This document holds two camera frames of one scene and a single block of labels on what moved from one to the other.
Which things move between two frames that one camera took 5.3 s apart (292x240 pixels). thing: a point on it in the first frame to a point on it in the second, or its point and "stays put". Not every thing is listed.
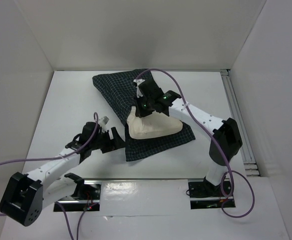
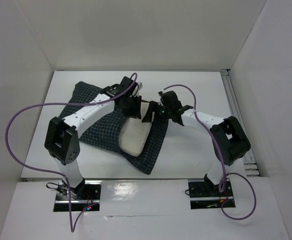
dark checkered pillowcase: x=118 y=88 to x=105 y=134
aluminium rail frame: x=250 y=166 stays put
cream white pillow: x=155 y=124 to x=134 y=133
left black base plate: x=86 y=197 stays put
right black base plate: x=202 y=189 stays put
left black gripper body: x=103 y=142 to x=131 y=107
